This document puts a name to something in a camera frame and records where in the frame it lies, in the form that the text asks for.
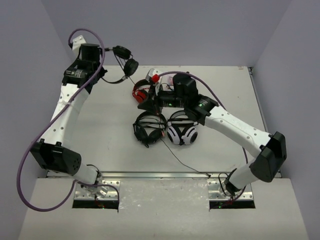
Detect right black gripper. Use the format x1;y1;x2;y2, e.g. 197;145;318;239
138;83;187;116

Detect black on-ear headphones with cable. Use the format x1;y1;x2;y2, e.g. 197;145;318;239
101;45;214;178

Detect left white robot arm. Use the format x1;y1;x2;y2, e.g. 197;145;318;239
30;43;104;185

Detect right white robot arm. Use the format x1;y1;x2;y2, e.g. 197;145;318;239
137;68;287;196

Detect red and black headphones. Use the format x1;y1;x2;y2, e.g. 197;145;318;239
132;79;151;103

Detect black over-ear headphones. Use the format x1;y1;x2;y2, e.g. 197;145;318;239
132;111;167;148

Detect pink blue cat-ear headphones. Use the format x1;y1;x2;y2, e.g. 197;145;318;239
159;73;189;92

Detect white and black headphones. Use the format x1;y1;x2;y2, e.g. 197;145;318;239
167;110;199;146

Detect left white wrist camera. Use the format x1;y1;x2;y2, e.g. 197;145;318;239
68;35;87;58

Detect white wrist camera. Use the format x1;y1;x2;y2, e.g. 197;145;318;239
145;68;170;96
68;35;87;58

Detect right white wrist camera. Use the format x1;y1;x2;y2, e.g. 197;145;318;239
145;68;170;96

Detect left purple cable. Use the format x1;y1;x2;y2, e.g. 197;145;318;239
16;28;106;212

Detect purple cable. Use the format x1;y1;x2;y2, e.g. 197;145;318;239
157;71;250;166
16;28;106;212

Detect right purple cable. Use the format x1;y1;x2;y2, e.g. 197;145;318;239
157;71;250;166

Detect aluminium rail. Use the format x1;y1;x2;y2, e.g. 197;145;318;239
46;170;282;180

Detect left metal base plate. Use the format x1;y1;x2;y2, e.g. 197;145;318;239
73;179;121;201

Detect metal base plate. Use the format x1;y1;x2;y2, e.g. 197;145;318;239
73;179;121;201
207;178;254;201

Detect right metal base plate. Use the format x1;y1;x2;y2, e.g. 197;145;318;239
207;178;254;201

